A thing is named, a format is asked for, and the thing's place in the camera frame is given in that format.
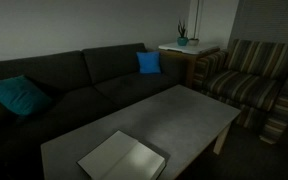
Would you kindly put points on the large white-paged book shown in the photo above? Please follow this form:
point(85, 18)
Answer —
point(124, 160)

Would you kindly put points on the bright blue cushion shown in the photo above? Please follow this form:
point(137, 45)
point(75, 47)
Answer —
point(148, 62)

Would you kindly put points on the dark fabric sofa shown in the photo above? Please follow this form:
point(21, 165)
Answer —
point(84, 96)

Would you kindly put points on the wooden side table white top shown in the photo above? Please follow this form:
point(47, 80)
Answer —
point(190, 49)

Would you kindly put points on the plant in teal pot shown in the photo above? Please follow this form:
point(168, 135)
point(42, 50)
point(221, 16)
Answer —
point(182, 40)

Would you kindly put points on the small white plant pot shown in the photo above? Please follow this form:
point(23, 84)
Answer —
point(193, 42)

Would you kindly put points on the wooden coffee table leg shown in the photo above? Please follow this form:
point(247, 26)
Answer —
point(221, 140)

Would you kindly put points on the striped armchair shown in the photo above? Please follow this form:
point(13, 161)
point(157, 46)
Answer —
point(250, 83)

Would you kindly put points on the teal cushion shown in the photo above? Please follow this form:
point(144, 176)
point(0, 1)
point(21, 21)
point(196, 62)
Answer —
point(17, 95)

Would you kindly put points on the window blinds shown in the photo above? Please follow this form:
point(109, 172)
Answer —
point(270, 20)

